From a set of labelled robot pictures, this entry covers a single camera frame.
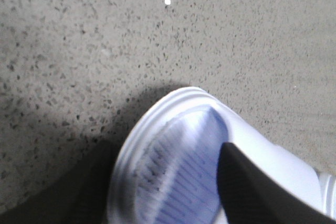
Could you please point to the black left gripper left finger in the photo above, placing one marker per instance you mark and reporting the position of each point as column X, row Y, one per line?
column 79, row 196

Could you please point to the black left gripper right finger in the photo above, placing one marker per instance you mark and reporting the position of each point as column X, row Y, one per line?
column 248, row 195

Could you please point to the light blue slipper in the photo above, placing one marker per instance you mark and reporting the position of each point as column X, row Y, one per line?
column 166, row 171

